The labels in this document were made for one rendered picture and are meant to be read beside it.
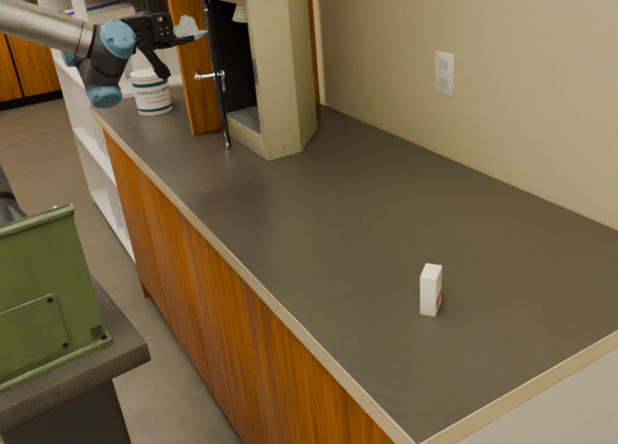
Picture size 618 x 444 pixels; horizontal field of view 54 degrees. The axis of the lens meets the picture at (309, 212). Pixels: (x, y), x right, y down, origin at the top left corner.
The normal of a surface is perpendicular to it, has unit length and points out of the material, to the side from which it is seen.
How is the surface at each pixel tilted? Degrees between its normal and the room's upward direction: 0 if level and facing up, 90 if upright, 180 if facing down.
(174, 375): 0
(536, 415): 90
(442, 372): 0
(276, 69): 90
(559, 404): 90
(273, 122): 90
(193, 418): 0
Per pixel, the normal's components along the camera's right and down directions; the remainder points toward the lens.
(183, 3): 0.50, 0.36
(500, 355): -0.07, -0.88
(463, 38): -0.86, 0.30
